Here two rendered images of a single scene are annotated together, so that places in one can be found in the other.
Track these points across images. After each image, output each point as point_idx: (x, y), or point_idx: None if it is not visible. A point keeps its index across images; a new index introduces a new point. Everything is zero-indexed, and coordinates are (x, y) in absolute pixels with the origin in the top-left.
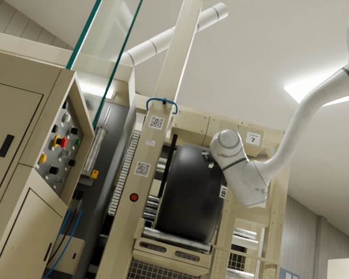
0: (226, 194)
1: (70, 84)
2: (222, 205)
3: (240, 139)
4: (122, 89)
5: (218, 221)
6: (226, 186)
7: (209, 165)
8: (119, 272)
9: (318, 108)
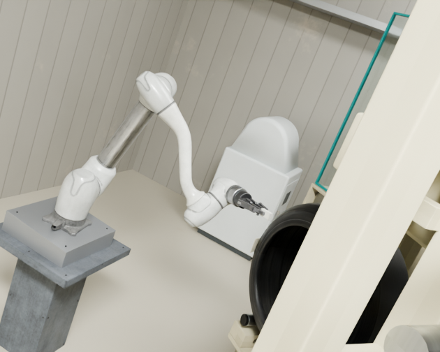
0: (252, 246)
1: (308, 191)
2: (251, 262)
3: (214, 181)
4: None
5: (248, 283)
6: (266, 242)
7: (272, 218)
8: None
9: (176, 135)
